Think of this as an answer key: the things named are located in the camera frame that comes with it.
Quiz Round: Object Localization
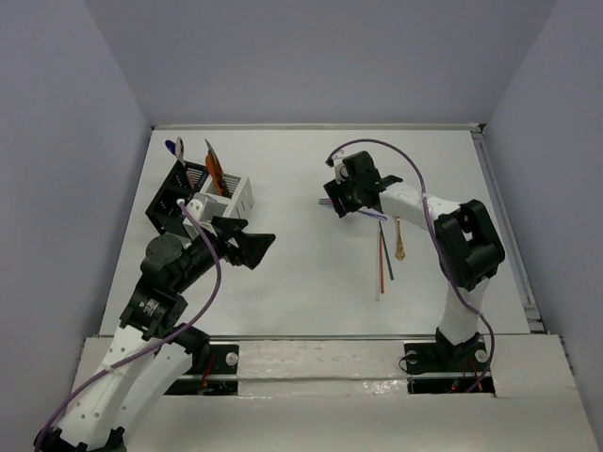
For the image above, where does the iridescent rainbow fork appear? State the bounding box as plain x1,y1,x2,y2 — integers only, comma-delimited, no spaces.
318,198,387,221

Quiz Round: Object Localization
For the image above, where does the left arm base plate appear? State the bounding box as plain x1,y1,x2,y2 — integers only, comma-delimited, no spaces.
165,343,239,396

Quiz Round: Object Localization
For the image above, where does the gold fork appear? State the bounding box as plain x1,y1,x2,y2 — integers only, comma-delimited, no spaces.
395,218,405,261

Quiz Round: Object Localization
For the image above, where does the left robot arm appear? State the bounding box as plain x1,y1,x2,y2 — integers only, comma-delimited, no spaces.
34,217,276,451

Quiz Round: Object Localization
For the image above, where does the white table edge rail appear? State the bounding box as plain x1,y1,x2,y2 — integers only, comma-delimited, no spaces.
151,123,483,133

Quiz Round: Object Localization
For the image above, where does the black cutlery holder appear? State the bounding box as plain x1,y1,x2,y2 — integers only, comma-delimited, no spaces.
145,161,208,237

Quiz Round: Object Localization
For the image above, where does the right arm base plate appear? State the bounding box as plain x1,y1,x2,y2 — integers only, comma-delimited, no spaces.
398,341,496,396

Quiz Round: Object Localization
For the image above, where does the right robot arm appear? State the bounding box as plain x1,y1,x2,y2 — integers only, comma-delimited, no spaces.
324,151,505,370

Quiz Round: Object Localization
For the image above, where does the white cutlery holder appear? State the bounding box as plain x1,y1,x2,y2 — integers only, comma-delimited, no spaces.
192,174,254,234

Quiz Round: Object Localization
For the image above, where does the white chopstick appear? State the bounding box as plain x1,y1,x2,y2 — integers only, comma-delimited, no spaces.
375,264,382,302

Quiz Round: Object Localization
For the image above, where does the pink-handled silver spoon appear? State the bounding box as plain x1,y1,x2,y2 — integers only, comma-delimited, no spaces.
174,137,194,189

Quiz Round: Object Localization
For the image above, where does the black-handled steel knife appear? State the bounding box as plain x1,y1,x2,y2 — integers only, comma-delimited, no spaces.
204,139,221,170

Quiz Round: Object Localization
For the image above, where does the purple long spoon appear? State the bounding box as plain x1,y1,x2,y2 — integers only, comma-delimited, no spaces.
165,140,175,155

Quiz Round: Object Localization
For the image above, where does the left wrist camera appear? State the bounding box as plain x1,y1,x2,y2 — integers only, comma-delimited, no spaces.
176,193,222,225

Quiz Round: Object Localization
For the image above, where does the blue chopstick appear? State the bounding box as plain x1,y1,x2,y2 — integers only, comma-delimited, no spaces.
378,220,395,281

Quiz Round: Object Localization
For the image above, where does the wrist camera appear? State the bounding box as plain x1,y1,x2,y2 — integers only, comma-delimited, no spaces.
176,193,222,225
326,151,348,183

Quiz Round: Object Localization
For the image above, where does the orange-handled knife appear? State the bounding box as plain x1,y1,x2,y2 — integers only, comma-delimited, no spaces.
206,167,224,196

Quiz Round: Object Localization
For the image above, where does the gold green-handled knife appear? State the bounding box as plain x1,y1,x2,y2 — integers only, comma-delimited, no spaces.
218,179,232,199

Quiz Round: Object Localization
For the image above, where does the orange chopstick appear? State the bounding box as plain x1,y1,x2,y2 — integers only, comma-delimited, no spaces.
378,231,384,296

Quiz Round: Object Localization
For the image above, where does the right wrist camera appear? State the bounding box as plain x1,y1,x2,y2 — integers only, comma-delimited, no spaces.
326,151,348,183

